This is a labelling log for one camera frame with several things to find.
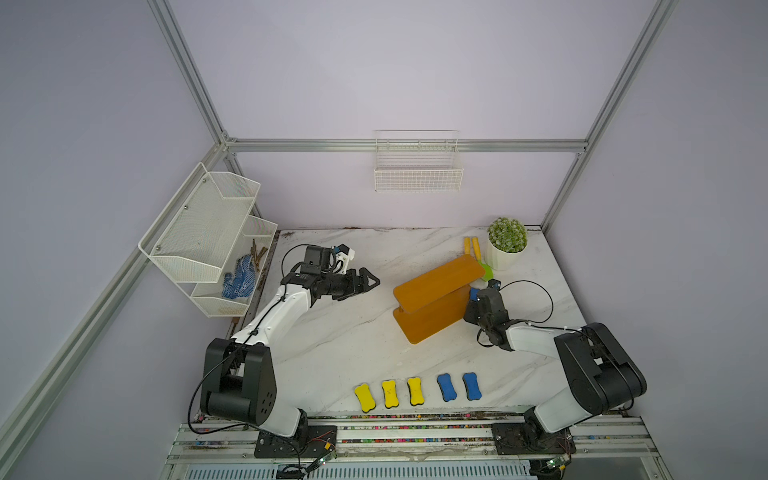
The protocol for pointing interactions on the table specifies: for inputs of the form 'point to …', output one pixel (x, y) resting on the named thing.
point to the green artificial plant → (507, 235)
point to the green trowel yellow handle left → (467, 245)
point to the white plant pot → (501, 260)
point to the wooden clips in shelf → (256, 257)
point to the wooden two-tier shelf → (437, 299)
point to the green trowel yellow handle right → (488, 276)
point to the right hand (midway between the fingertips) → (474, 310)
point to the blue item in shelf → (241, 284)
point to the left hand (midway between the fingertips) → (368, 288)
